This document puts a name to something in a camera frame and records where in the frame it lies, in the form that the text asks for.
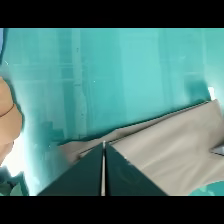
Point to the brown shirt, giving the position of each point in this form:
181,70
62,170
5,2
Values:
173,146

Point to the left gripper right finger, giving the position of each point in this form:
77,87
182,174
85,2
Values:
126,176

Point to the orange garment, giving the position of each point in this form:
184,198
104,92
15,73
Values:
8,116

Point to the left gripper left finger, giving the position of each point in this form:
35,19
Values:
83,176

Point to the white garment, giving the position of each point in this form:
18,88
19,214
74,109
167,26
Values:
16,153

